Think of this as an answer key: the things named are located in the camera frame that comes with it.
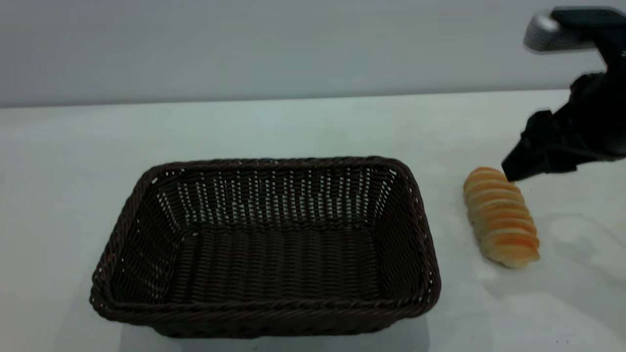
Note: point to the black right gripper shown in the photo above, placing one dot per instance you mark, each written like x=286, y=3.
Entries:
x=599, y=122

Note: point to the orange striped bread roll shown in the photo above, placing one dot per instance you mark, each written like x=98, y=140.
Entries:
x=501, y=220

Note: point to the dark brown woven basket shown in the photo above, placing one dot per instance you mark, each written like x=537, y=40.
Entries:
x=264, y=264

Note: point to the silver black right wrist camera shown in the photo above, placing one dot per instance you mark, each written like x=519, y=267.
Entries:
x=562, y=29

